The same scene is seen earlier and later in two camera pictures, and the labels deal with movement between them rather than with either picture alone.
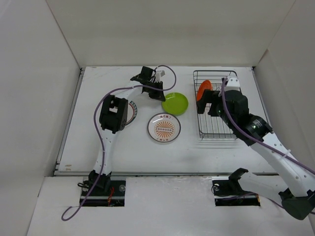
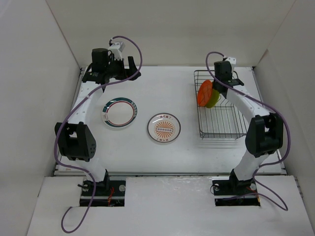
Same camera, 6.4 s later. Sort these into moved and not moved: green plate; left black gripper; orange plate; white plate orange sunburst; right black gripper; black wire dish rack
Moved: green plate; right black gripper; left black gripper
Not moved: white plate orange sunburst; orange plate; black wire dish rack
